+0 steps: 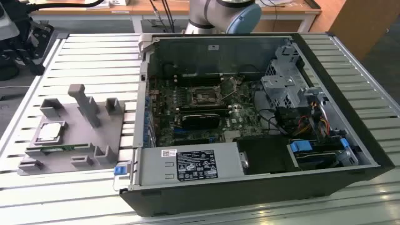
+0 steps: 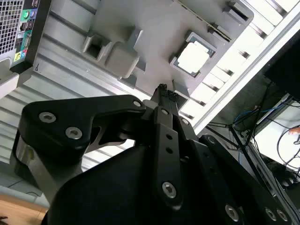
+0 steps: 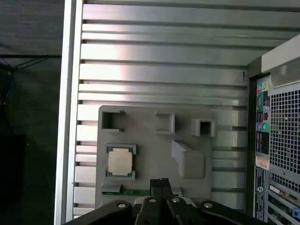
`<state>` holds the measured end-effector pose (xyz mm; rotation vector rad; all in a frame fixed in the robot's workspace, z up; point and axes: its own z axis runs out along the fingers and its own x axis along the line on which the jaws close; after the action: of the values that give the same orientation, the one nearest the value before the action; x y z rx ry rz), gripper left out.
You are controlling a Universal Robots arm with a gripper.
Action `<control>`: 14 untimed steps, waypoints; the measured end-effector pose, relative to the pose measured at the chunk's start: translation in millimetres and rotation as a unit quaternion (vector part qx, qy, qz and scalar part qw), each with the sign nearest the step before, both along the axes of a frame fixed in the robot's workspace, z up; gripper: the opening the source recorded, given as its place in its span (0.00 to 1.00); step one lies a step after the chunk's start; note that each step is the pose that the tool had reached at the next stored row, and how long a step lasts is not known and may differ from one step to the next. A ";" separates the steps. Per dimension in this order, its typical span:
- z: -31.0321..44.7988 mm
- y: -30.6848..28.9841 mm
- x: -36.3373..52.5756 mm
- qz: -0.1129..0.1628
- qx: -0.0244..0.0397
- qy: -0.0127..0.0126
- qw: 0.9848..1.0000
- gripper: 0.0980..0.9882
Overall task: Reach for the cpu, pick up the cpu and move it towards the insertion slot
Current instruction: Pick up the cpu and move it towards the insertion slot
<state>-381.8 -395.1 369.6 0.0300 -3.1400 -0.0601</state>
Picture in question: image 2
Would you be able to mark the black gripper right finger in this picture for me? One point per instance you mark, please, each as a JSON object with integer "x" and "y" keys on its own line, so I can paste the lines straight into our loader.
{"x": 211, "y": 164}

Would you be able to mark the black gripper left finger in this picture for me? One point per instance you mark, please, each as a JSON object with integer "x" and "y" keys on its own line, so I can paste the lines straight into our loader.
{"x": 70, "y": 119}

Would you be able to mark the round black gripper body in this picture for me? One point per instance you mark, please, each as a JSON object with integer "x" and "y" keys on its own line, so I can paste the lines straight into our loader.
{"x": 112, "y": 192}

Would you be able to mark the CPU with silver top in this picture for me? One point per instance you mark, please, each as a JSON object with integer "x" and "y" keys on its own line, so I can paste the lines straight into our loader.
{"x": 193, "y": 57}

